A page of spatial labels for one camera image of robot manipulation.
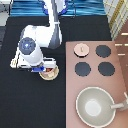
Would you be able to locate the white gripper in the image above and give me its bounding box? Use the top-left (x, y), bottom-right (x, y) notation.
top-left (16, 57), bottom-right (56, 72)

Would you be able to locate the pink pot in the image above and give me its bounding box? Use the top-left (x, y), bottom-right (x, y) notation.
top-left (44, 67), bottom-right (56, 75)

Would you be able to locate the pink pot lid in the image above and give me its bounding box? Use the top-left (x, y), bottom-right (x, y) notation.
top-left (74, 43), bottom-right (89, 57)

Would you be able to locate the cream slotted spatula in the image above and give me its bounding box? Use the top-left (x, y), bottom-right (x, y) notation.
top-left (10, 58), bottom-right (19, 68)

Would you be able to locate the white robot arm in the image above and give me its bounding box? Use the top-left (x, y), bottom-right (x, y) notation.
top-left (16, 0), bottom-right (65, 72)

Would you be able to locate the blue white robot base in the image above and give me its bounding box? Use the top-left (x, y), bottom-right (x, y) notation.
top-left (42, 0), bottom-right (68, 15)

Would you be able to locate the cream round plate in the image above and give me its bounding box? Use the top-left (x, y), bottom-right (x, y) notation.
top-left (39, 67), bottom-right (59, 80)

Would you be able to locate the black table mat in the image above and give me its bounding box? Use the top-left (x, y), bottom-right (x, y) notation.
top-left (0, 14), bottom-right (113, 128)

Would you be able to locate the pink stove top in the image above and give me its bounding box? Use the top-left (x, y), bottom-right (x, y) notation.
top-left (66, 41), bottom-right (128, 128)

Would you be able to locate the large grey wok pan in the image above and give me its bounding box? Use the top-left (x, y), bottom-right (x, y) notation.
top-left (76, 87), bottom-right (128, 128)

